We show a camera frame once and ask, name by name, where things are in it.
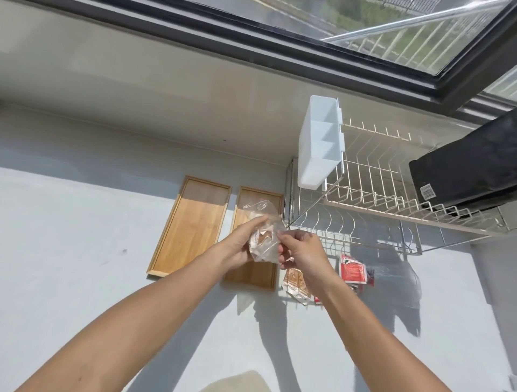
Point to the person's left hand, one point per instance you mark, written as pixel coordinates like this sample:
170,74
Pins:
240,246

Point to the person's right hand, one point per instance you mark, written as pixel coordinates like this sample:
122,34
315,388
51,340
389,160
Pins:
309,262

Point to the white plastic utensil holder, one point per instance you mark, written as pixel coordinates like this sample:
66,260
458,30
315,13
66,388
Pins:
315,161

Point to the white stair railing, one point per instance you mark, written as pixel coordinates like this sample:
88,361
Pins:
404,22

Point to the black window frame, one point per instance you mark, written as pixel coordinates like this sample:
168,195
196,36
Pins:
282,44

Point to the beige shirt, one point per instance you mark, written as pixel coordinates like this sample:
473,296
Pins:
238,381

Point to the clear plastic bag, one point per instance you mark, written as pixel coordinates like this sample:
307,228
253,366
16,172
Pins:
266,214

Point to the person's left forearm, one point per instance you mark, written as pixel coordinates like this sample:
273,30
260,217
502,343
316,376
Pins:
141,319

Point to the red snack packet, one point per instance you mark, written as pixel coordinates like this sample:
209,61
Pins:
368,278
351,269
318,301

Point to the person's right forearm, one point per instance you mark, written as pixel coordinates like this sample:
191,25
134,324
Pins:
375,347

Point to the bamboo tray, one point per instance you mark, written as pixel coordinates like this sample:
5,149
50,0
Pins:
258,276
190,230

